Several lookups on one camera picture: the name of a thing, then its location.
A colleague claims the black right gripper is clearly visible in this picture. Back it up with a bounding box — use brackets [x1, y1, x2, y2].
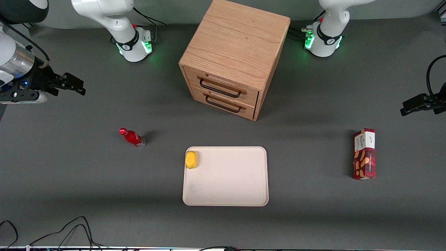
[14, 64, 86, 100]

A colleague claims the yellow lemon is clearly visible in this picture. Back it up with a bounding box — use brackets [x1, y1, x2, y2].
[185, 150, 199, 169]

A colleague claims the wooden drawer with box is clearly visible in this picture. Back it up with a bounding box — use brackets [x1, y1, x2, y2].
[183, 66, 260, 107]

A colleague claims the thin black floor cable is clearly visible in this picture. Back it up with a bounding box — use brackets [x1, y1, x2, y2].
[29, 216, 94, 249]
[45, 224, 107, 250]
[0, 220, 19, 250]

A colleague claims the red soda bottle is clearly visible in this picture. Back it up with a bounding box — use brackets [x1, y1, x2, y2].
[119, 128, 146, 148]

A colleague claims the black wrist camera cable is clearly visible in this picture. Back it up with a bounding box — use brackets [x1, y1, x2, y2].
[0, 20, 50, 69]

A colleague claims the wooden drawer front panel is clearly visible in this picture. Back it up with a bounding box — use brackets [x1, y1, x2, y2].
[190, 85, 257, 121]

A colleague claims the black wire drawer handle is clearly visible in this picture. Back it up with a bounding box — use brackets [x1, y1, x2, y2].
[205, 93, 243, 114]
[197, 76, 247, 99]

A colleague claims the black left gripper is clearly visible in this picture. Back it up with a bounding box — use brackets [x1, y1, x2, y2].
[400, 82, 446, 116]

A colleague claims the red cookie box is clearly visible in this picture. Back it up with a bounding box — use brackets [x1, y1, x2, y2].
[352, 128, 376, 181]

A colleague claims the black arm base cable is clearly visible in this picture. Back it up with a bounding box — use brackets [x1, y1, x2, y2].
[288, 10, 326, 41]
[111, 6, 168, 46]

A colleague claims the wooden drawer cabinet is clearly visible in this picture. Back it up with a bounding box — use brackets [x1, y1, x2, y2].
[178, 0, 291, 121]

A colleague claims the beige plastic tray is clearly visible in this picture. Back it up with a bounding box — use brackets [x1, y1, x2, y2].
[182, 146, 269, 207]

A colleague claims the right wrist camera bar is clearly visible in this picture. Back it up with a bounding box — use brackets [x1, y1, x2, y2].
[0, 89, 48, 105]

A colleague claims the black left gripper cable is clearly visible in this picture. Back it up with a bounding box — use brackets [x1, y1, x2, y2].
[426, 55, 446, 97]

